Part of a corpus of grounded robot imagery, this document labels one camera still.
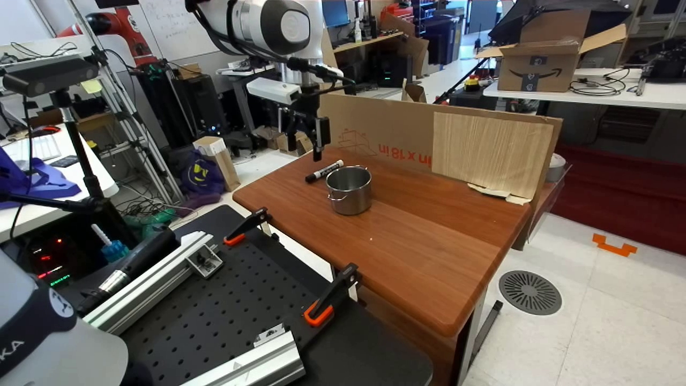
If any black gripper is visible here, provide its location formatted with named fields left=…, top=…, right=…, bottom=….
left=286, top=85, right=331, bottom=161

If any black and white marker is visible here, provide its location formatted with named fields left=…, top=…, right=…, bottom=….
left=304, top=159, right=345, bottom=184

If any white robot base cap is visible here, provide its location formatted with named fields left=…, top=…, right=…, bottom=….
left=0, top=253, right=129, bottom=386

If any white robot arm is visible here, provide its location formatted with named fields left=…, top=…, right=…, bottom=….
left=184, top=0, right=343, bottom=161

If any stainless steel pot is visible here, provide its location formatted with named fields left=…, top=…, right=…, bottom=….
left=327, top=164, right=373, bottom=217

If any orange floor tape marker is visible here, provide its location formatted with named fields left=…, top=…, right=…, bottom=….
left=591, top=234, right=636, bottom=258

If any tall leaning cardboard box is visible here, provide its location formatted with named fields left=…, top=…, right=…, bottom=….
left=322, top=27, right=345, bottom=93

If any rear black orange clamp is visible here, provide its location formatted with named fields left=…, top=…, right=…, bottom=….
left=223, top=208, right=272, bottom=247

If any black orange clamp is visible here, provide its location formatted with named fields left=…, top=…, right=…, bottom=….
left=302, top=263, right=359, bottom=328
left=223, top=208, right=272, bottom=247

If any black perforated breadboard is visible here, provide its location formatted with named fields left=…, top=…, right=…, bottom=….
left=123, top=232, right=434, bottom=386

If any wooden table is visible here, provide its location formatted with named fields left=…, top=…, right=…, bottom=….
left=231, top=144, right=558, bottom=386

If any front black orange clamp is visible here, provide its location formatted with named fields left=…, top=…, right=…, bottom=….
left=302, top=263, right=359, bottom=328

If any brown cardboard backdrop panel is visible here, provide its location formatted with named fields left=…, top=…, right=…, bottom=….
left=320, top=95, right=562, bottom=204

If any open Amazon cardboard box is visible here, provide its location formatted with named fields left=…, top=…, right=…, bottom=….
left=478, top=7, right=628, bottom=93

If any round floor drain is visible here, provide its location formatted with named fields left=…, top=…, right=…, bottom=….
left=499, top=270, right=562, bottom=315

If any purple cloth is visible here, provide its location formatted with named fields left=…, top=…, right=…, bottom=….
left=0, top=149, right=80, bottom=208

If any white work table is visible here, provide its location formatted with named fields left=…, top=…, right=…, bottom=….
left=485, top=69, right=686, bottom=111

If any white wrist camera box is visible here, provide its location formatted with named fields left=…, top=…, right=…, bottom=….
left=247, top=78, right=301, bottom=105

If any long aluminium extrusion rail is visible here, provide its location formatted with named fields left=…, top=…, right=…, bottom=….
left=84, top=232, right=223, bottom=334

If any short aluminium extrusion rail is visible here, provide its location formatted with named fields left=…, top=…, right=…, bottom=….
left=183, top=323, right=306, bottom=386

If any black camera on tripod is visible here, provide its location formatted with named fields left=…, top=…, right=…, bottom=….
left=2, top=55, right=99, bottom=97

